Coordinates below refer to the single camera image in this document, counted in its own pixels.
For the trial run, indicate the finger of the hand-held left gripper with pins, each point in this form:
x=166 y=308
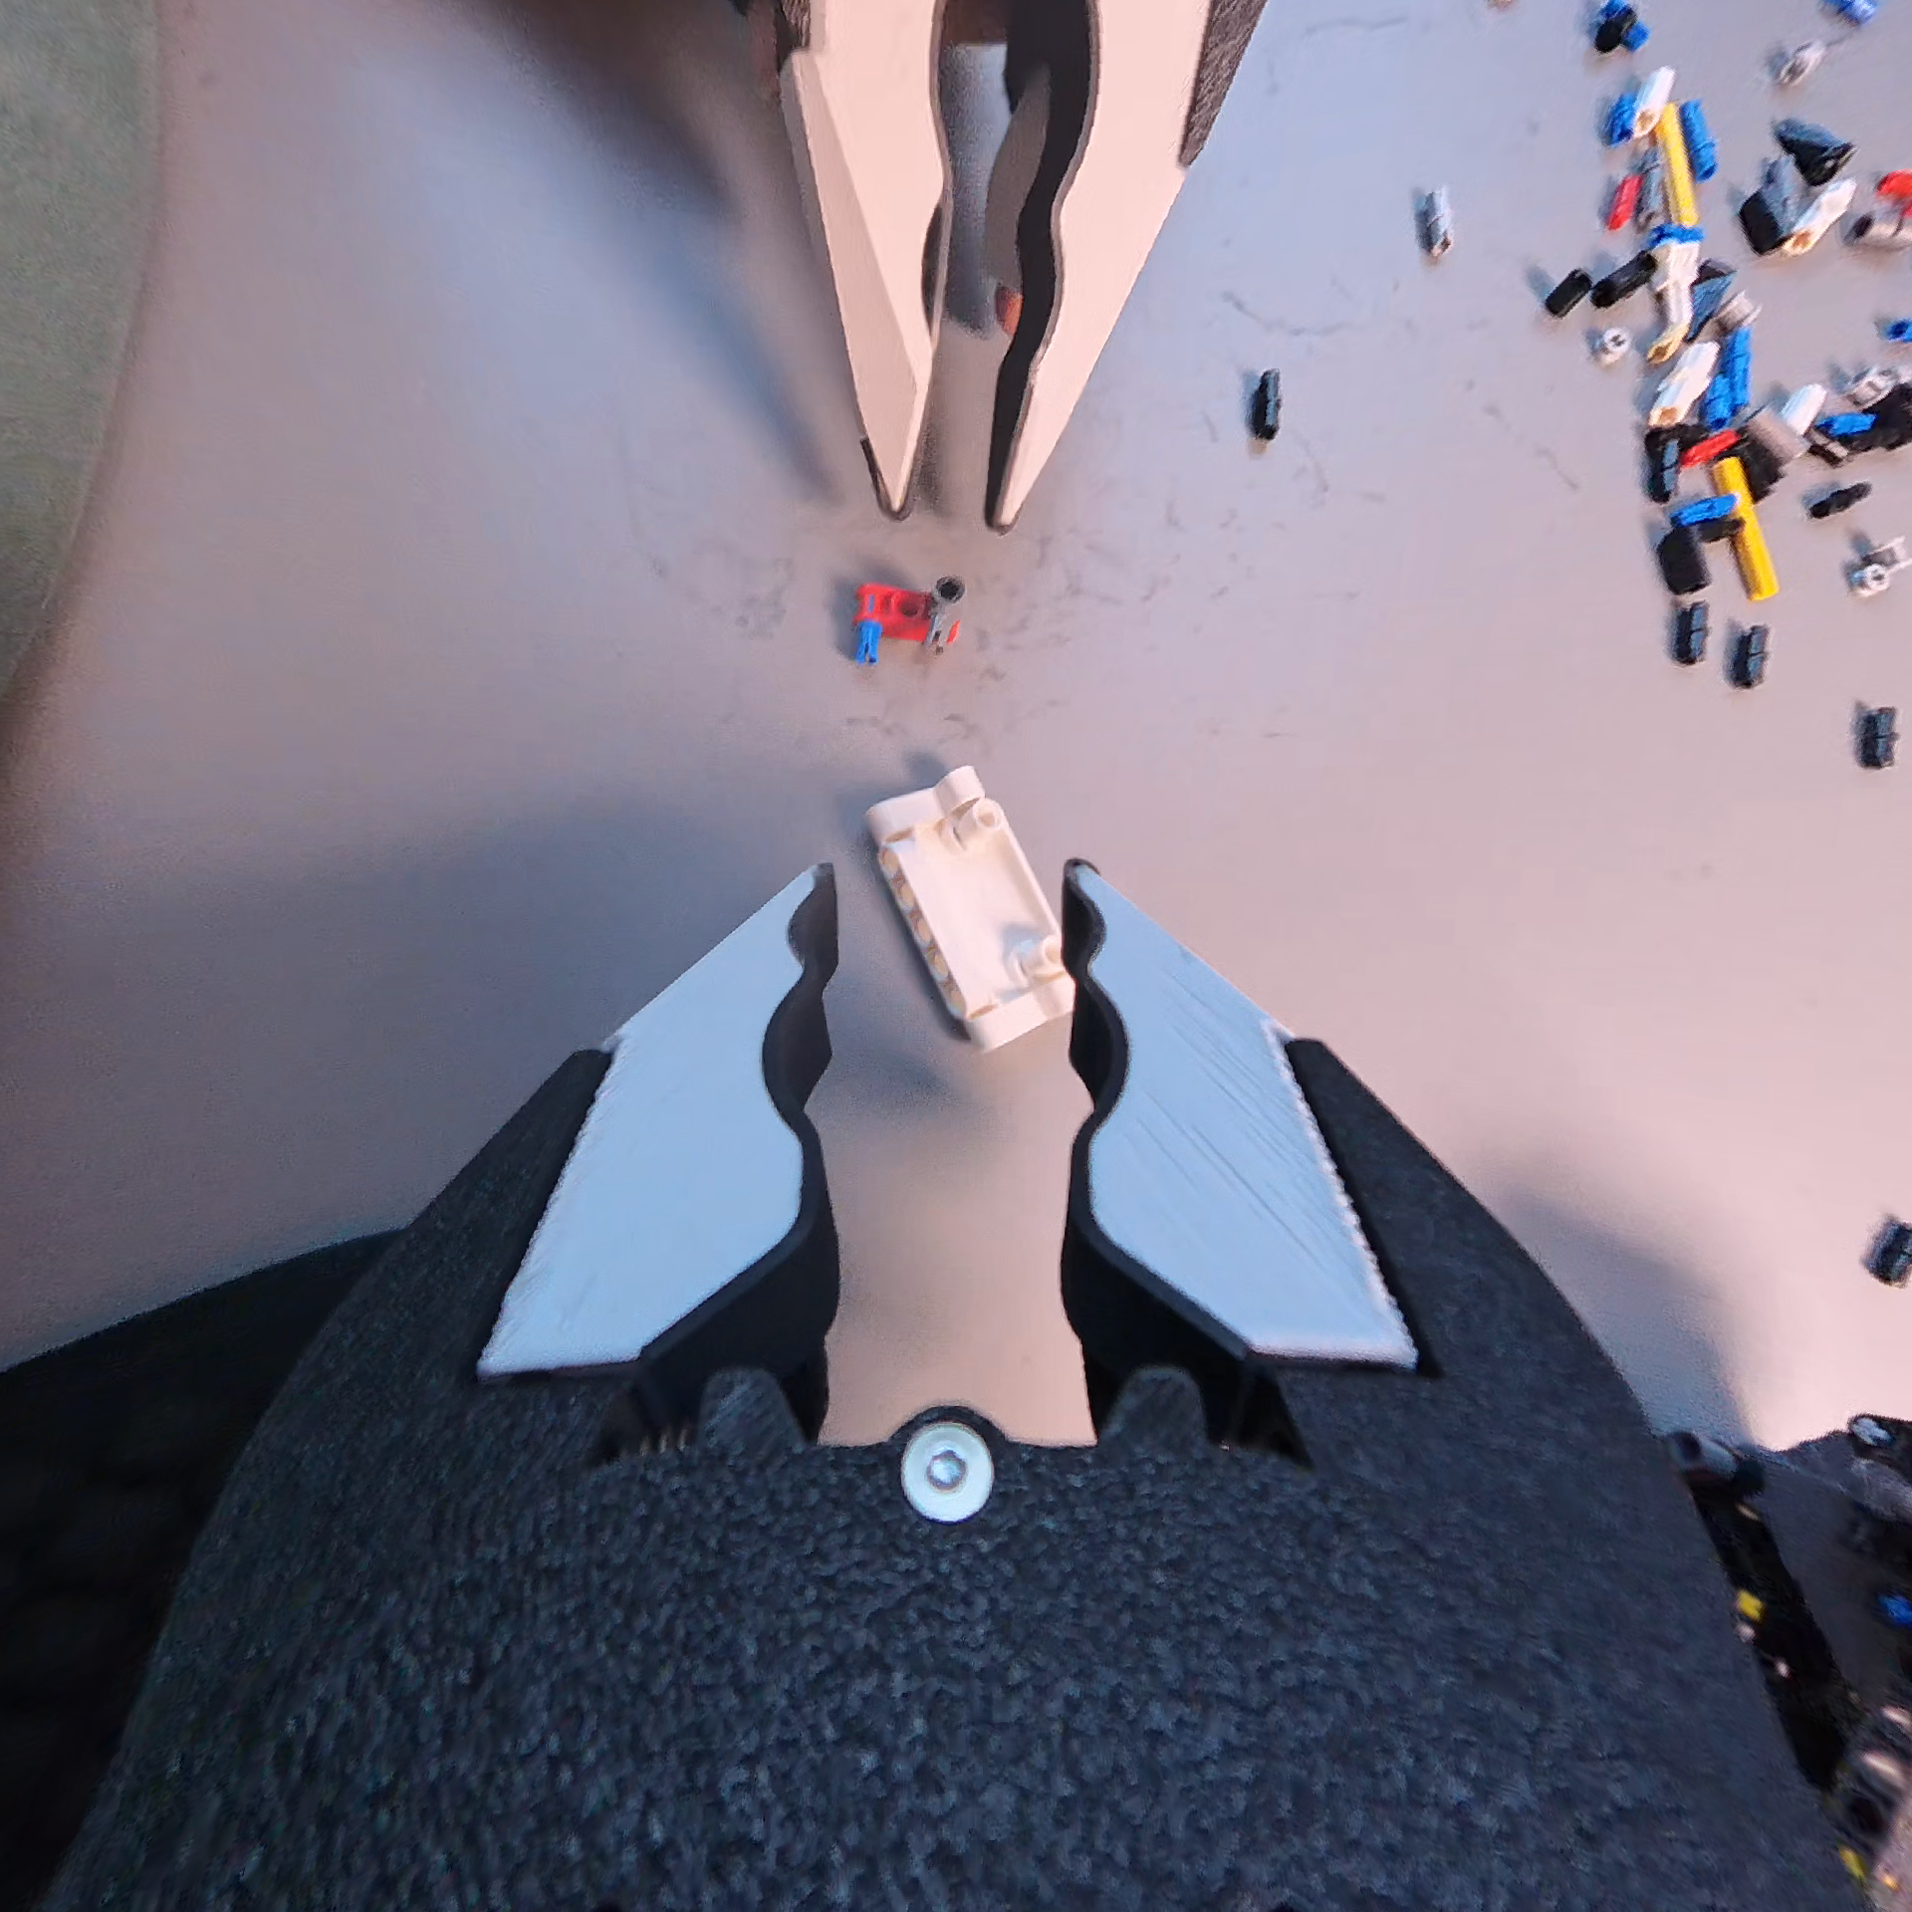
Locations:
x=1121 y=181
x=865 y=181

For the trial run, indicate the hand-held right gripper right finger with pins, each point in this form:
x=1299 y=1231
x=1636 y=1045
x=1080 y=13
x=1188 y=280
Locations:
x=1225 y=1195

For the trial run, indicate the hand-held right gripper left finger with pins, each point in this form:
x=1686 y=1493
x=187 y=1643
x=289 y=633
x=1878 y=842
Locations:
x=671 y=1195

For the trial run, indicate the light grey toy pin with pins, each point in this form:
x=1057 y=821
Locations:
x=1437 y=221

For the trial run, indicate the white toy panel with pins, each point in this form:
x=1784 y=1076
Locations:
x=980 y=912

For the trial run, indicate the red toy connector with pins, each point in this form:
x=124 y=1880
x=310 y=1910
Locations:
x=898 y=610

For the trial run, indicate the dark grey toy connector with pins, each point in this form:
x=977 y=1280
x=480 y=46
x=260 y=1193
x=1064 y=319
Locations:
x=945 y=607

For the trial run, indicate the pile of small toy pieces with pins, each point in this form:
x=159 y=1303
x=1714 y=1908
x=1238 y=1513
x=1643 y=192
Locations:
x=1717 y=373

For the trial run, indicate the black toy pin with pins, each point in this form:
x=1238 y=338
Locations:
x=1266 y=404
x=1892 y=1253
x=1875 y=735

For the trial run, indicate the partly built toy truck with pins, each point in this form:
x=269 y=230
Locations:
x=1822 y=1614

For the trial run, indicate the person's green top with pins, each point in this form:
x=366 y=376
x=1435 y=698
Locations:
x=60 y=298

